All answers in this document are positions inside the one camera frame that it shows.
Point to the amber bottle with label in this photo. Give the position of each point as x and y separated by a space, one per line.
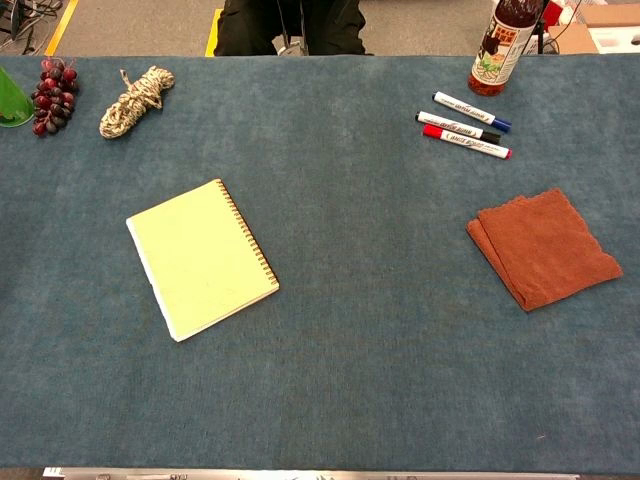
497 50

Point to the blue felt table mat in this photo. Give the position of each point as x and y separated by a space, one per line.
350 350

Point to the black cap whiteboard marker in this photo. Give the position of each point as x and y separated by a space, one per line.
452 126

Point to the green plastic cone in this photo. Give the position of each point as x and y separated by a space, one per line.
12 102

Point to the dark red grape bunch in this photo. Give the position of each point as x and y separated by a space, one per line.
52 97

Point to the spiral kraft sketchbook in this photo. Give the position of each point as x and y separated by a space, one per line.
200 260

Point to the folded brown cloth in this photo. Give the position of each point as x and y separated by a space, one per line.
545 247

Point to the blue cap whiteboard marker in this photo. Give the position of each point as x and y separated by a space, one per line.
467 111

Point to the red cap whiteboard marker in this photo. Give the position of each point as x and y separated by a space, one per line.
467 141

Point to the aluminium table edge rail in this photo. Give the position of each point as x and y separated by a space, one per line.
300 475

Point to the cardboard box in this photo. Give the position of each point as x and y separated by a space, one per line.
575 37

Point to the person in black clothes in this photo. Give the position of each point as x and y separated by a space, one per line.
250 27

